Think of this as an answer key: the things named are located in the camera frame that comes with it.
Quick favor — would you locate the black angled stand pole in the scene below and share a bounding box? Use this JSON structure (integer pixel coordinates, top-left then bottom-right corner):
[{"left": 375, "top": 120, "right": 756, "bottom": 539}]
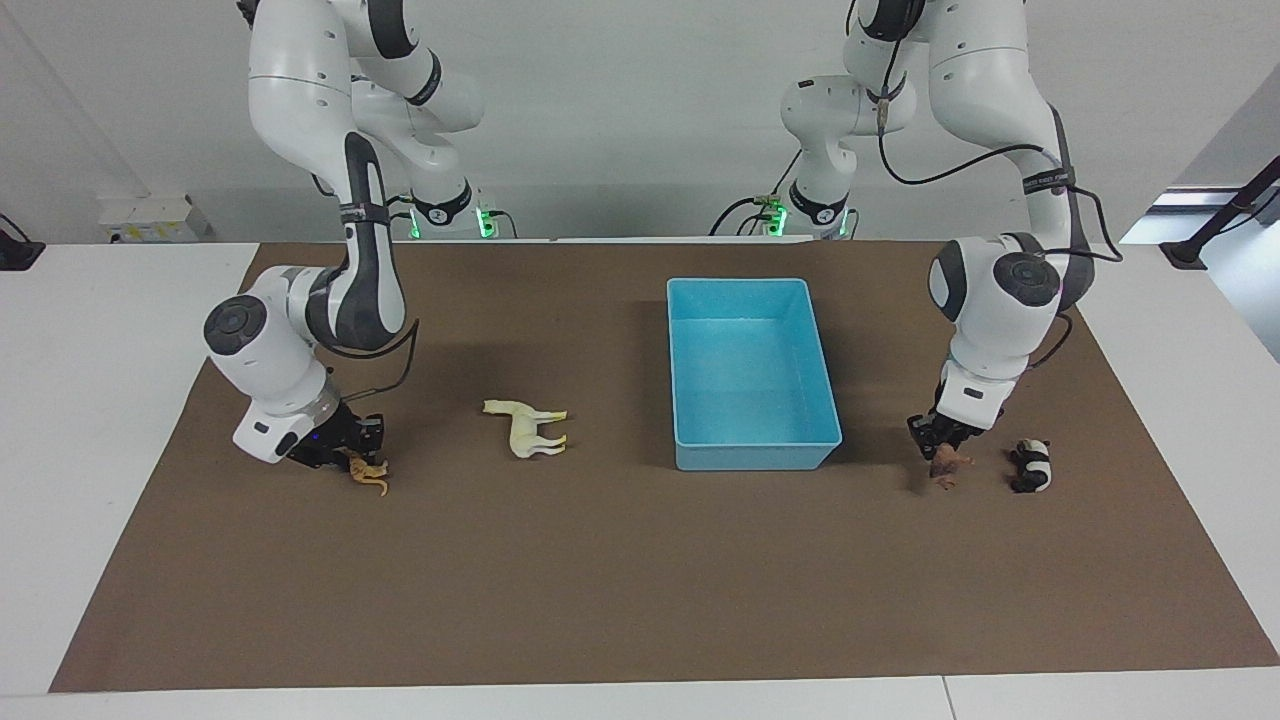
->
[{"left": 1159, "top": 154, "right": 1280, "bottom": 270}]

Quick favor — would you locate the black and white panda toy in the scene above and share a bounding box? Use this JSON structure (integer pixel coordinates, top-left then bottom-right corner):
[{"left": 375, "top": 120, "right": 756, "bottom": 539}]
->
[{"left": 1007, "top": 438, "right": 1053, "bottom": 494}]

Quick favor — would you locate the brown lion toy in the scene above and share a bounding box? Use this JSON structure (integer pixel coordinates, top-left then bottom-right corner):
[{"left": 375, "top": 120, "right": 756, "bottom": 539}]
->
[{"left": 927, "top": 445, "right": 974, "bottom": 492}]

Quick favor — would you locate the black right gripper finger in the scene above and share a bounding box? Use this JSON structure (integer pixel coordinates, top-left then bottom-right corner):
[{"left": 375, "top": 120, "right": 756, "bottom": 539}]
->
[
  {"left": 340, "top": 411, "right": 387, "bottom": 459},
  {"left": 288, "top": 428, "right": 353, "bottom": 472}
]

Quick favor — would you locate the light blue storage box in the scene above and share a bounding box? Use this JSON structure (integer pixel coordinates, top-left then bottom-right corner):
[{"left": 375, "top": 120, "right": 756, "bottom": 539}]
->
[{"left": 667, "top": 278, "right": 843, "bottom": 472}]

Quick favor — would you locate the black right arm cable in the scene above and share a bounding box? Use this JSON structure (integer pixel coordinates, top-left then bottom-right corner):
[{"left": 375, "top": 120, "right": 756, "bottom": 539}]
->
[{"left": 318, "top": 318, "right": 421, "bottom": 403}]

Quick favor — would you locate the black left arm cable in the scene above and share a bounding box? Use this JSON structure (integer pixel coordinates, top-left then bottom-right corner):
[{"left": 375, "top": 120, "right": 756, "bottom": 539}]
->
[{"left": 872, "top": 40, "right": 1124, "bottom": 373}]

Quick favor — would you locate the brown table mat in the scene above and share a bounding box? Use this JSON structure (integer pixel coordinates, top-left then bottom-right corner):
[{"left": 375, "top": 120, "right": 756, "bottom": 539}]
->
[{"left": 50, "top": 240, "right": 1280, "bottom": 694}]

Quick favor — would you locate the white wall socket box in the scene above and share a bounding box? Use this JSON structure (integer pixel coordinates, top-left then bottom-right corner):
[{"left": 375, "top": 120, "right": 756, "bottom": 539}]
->
[{"left": 97, "top": 194, "right": 213, "bottom": 244}]

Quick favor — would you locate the orange striped tiger toy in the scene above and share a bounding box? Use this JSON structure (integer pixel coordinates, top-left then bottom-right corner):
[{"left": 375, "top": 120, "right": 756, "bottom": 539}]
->
[{"left": 347, "top": 455, "right": 390, "bottom": 498}]

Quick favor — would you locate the cream white horse toy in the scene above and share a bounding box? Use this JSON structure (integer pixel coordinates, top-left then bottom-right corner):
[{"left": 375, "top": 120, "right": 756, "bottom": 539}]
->
[{"left": 482, "top": 399, "right": 570, "bottom": 461}]

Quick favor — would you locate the black stand with base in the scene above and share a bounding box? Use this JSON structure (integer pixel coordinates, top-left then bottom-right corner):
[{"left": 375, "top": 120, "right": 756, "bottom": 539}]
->
[{"left": 0, "top": 212, "right": 47, "bottom": 272}]

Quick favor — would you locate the black left base cable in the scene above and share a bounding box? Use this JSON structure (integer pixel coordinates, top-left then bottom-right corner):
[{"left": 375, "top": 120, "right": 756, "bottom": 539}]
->
[{"left": 709, "top": 148, "right": 803, "bottom": 238}]

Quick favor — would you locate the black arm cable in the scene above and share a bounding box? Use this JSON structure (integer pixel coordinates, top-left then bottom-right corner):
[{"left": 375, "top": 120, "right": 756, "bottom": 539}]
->
[
  {"left": 318, "top": 318, "right": 421, "bottom": 403},
  {"left": 872, "top": 40, "right": 1124, "bottom": 373}
]

